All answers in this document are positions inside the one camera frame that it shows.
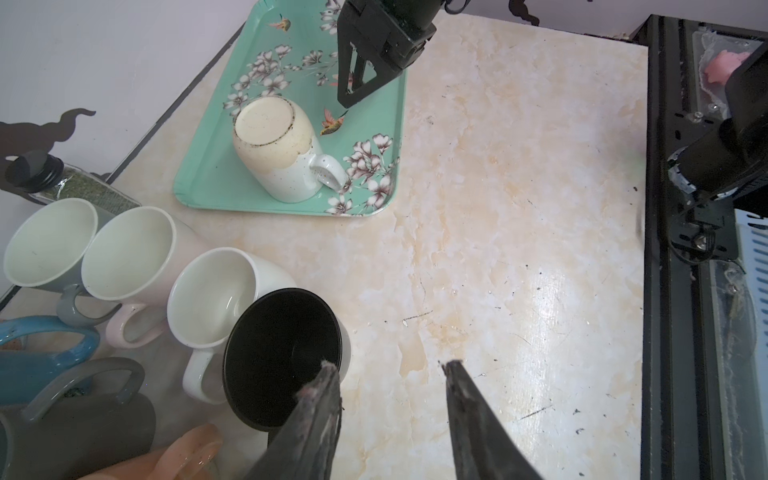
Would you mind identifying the white slotted cable duct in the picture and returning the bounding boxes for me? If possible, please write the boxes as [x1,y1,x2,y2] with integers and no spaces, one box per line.
[735,209,767,479]

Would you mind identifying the pale pink mug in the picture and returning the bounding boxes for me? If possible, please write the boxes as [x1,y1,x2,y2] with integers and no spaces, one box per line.
[81,206,211,349]

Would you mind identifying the cream beige mug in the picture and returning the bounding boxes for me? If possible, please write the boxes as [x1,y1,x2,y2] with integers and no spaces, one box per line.
[232,96,350,203]

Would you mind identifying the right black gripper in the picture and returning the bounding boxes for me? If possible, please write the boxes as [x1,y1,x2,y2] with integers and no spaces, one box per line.
[337,0,445,108]

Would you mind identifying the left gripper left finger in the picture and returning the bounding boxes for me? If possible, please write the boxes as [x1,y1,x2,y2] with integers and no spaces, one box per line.
[245,361,343,479]

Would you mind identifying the blue iridescent mug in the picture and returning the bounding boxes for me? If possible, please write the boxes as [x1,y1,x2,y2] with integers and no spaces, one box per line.
[1,315,100,406]

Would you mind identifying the black mug white base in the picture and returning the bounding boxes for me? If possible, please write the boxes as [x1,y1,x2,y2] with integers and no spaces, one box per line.
[223,287,352,434]

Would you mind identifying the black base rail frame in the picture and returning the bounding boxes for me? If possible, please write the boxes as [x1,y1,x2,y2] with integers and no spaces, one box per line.
[633,15,767,479]

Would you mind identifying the light grey mug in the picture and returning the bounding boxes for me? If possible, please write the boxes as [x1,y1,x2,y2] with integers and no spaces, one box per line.
[3,198,121,327]

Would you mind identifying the white teapot shaped mug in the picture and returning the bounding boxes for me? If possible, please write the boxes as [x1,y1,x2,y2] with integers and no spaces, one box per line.
[167,247,296,405]

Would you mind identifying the dark grey mug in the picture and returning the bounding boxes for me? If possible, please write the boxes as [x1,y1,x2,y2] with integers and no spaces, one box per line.
[1,357,156,479]

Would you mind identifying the glass spice jar black lid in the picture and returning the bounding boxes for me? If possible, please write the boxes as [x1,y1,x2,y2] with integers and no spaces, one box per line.
[4,151,141,216]

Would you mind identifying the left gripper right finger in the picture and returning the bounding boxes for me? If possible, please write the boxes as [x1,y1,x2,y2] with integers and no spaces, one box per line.
[442,360,541,479]

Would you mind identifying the green floral tray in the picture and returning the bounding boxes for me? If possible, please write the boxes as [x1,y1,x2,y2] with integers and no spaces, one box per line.
[173,1,406,217]

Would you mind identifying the peach orange mug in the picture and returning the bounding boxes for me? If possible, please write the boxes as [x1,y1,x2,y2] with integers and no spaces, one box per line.
[84,423,223,479]

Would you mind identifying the pink sponge piece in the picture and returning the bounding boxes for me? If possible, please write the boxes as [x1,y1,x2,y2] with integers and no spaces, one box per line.
[704,50,751,85]

